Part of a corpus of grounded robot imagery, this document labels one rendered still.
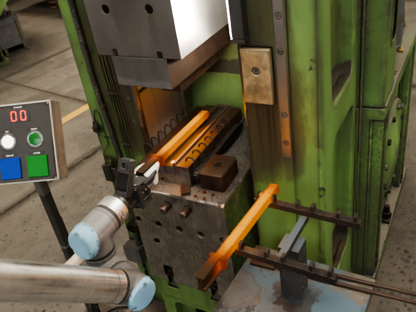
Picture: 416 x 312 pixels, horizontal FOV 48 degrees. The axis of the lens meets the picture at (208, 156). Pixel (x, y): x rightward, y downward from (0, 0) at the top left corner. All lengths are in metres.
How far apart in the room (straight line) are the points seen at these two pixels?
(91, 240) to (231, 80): 0.91
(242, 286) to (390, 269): 1.18
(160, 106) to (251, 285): 0.75
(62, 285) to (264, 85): 0.76
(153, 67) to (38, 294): 0.69
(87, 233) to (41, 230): 1.92
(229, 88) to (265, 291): 0.82
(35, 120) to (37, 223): 1.59
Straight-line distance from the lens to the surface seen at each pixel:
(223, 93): 1.92
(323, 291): 1.50
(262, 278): 1.53
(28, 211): 3.40
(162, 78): 1.40
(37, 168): 1.74
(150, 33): 1.36
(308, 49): 1.33
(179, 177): 1.58
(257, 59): 1.36
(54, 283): 1.10
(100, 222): 1.29
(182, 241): 1.68
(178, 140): 1.57
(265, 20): 1.34
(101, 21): 1.45
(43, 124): 1.73
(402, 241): 2.70
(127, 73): 1.47
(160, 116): 1.82
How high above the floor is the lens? 1.83
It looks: 32 degrees down
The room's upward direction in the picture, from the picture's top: 10 degrees counter-clockwise
